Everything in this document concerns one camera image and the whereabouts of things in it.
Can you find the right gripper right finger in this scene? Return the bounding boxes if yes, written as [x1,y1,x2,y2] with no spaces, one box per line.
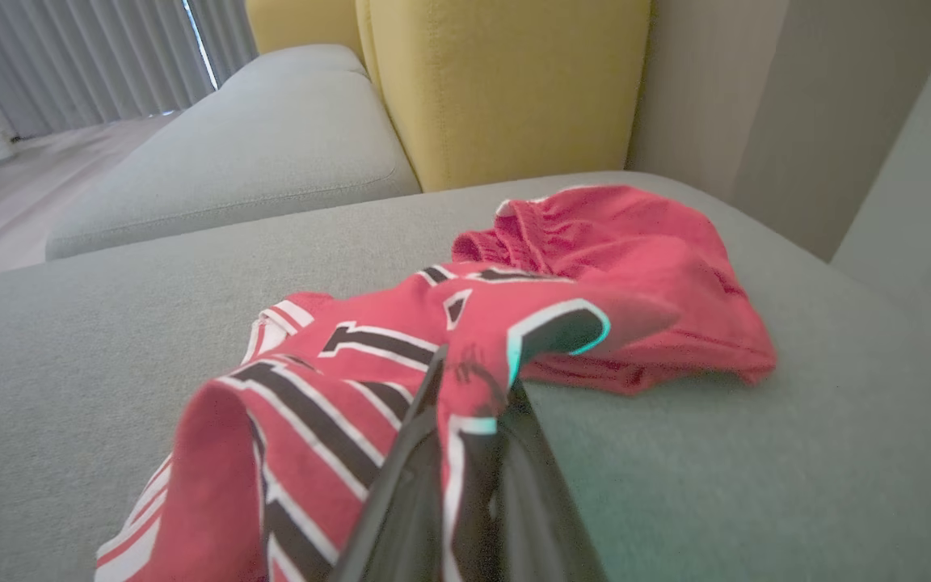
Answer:
[498,380,608,582]

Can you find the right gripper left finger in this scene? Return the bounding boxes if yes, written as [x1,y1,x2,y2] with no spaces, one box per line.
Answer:
[328,348,450,582]

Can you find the red basketball jersey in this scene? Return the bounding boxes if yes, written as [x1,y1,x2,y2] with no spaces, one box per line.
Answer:
[94,260,680,582]

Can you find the red shorts with white stripe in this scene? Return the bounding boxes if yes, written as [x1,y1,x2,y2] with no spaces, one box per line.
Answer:
[451,184,777,397]

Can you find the large grey sofa seat cushion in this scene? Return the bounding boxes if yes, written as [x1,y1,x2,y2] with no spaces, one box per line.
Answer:
[0,170,931,582]

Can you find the wide yellow sofa back cushion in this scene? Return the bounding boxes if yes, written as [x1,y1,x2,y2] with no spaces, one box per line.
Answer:
[356,0,652,192]

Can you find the narrow yellow sofa back cushion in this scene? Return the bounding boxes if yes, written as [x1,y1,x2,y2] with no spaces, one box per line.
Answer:
[245,0,366,61]

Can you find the grey pleated curtain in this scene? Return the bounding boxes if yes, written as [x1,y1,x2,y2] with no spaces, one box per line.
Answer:
[0,0,214,140]
[189,0,260,88]

